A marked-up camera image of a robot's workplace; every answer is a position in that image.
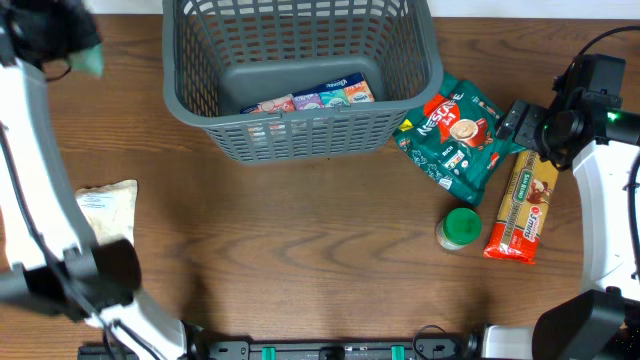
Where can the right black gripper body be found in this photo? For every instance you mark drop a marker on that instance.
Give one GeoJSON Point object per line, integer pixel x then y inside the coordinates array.
{"type": "Point", "coordinates": [530, 131]}

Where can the colourful tissue multipack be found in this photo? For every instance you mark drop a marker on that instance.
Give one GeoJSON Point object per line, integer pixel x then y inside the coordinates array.
{"type": "Point", "coordinates": [342, 92]}

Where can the grey plastic basket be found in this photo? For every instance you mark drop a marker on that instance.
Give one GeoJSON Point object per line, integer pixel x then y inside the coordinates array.
{"type": "Point", "coordinates": [227, 62]}

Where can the beige clear plastic bag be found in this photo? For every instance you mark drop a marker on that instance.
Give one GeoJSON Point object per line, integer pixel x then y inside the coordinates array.
{"type": "Point", "coordinates": [110, 210]}

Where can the small teal tissue packet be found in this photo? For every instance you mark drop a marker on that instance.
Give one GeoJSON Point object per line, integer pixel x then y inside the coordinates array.
{"type": "Point", "coordinates": [89, 61]}

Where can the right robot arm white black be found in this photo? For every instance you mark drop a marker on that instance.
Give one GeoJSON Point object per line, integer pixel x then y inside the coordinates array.
{"type": "Point", "coordinates": [586, 131]}

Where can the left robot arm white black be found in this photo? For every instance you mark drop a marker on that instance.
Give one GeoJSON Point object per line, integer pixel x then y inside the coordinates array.
{"type": "Point", "coordinates": [58, 267]}

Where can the green Nescafe coffee bag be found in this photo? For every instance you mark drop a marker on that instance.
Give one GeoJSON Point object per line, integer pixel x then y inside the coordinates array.
{"type": "Point", "coordinates": [452, 138]}

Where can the spaghetti pasta packet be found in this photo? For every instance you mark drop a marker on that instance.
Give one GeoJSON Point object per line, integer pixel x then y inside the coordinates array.
{"type": "Point", "coordinates": [524, 207]}

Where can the green lid jar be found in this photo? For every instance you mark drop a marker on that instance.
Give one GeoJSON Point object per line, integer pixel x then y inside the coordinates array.
{"type": "Point", "coordinates": [458, 229]}

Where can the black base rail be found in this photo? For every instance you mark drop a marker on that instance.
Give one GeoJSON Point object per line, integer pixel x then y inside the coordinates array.
{"type": "Point", "coordinates": [424, 348]}

